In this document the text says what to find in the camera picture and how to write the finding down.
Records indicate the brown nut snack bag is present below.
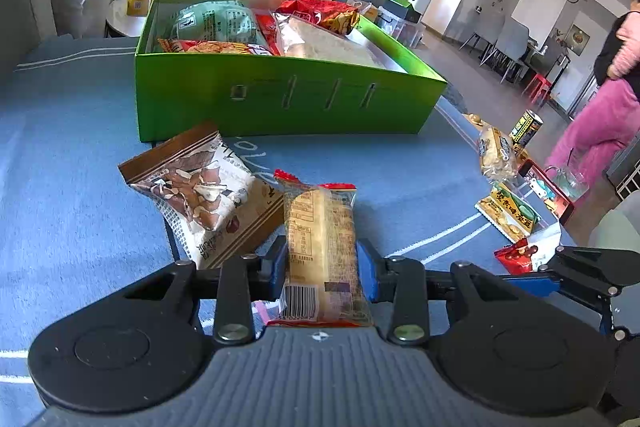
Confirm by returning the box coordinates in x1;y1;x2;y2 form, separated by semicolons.
118;121;284;270

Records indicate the green snack bag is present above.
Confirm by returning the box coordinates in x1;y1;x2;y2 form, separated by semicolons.
164;0;260;44

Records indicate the yellow green snack packet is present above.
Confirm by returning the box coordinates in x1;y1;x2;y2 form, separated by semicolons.
475;183;539;244

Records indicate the orange packaged bread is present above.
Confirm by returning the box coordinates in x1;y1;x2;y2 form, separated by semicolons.
478;124;518;182

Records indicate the white sliced bread bag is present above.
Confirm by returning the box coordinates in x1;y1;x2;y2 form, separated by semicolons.
274;14;383;68

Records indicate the tan bread packet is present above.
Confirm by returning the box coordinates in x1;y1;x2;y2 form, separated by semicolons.
273;169;372;327

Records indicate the red cake packet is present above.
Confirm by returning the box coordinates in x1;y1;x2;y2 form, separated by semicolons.
277;0;360;36

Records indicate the glass cup with spoon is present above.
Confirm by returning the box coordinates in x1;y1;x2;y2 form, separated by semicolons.
544;148;589;202

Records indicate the red yellow snack bag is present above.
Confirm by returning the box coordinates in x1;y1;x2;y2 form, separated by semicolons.
157;38;272;56

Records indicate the small red snack packet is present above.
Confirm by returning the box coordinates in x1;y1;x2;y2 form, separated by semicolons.
494;239;538;275

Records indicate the red chip bag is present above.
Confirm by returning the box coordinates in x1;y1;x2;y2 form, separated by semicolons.
254;10;283;56

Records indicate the black yellow drink can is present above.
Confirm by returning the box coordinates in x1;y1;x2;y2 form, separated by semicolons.
510;109;544;147

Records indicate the blue striped table cloth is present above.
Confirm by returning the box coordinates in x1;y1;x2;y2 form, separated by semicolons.
0;33;576;427

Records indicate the white round coffee table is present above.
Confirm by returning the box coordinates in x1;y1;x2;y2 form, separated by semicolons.
106;0;146;38

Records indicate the green cardboard box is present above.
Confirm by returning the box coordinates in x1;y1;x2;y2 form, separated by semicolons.
134;0;447;142

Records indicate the person in pink pants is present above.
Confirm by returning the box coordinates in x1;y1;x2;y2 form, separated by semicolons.
544;0;639;186

